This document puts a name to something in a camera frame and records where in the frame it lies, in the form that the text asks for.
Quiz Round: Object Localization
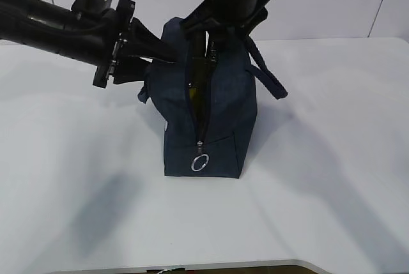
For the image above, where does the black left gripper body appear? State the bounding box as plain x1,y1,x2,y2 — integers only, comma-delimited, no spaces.
93,0,135,89

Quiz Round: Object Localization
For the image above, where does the navy blue lunch bag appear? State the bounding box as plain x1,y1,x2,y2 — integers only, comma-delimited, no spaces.
138,17,288,178

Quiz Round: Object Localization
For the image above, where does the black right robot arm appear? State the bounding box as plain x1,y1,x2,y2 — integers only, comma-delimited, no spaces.
180,0,271,59

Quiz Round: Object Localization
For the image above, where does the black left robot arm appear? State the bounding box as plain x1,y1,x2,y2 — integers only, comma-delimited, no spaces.
1,0,177,88

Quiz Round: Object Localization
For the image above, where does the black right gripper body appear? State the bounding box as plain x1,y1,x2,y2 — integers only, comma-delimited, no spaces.
181,0,271,36

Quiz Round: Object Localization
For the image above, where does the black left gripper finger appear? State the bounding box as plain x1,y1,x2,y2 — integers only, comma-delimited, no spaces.
121,17,177,63
112,57,151,84

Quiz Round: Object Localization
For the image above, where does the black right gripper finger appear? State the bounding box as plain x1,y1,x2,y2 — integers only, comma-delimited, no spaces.
208,29,235,62
192,31,206,58

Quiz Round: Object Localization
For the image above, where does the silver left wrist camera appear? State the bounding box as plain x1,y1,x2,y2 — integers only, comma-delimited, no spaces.
71,0,112,17

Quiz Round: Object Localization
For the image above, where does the yellow lemon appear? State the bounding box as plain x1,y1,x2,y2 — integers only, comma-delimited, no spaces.
189,87,201,113

